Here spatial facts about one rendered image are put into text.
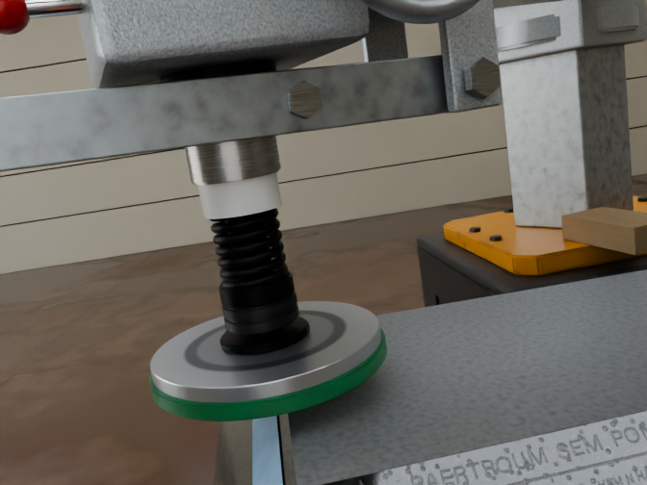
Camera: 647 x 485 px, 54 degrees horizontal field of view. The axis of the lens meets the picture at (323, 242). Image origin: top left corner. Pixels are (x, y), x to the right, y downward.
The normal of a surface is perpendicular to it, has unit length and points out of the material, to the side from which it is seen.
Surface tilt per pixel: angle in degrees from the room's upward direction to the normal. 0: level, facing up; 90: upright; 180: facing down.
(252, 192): 90
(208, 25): 90
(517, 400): 0
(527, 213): 90
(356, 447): 0
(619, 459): 45
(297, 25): 90
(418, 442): 0
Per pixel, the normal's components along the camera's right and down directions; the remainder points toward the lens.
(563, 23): -0.78, 0.24
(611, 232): -0.95, 0.20
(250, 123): 0.35, 0.13
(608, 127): 0.61, 0.06
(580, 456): 0.00, -0.57
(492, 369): -0.15, -0.97
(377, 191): 0.03, 0.19
